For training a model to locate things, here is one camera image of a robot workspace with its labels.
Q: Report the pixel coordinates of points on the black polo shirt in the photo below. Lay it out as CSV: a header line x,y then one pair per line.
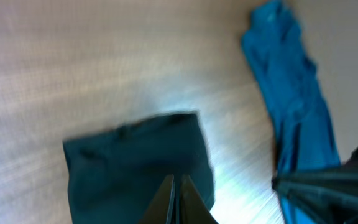
x,y
113,175

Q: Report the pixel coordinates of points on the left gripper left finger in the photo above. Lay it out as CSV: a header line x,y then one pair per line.
x,y
160,209

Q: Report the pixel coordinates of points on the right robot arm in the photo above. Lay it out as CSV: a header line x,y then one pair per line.
x,y
325,196

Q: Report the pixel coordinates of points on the blue polo shirt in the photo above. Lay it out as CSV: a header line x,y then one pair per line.
x,y
304,136

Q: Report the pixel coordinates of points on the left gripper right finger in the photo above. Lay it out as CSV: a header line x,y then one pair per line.
x,y
192,208

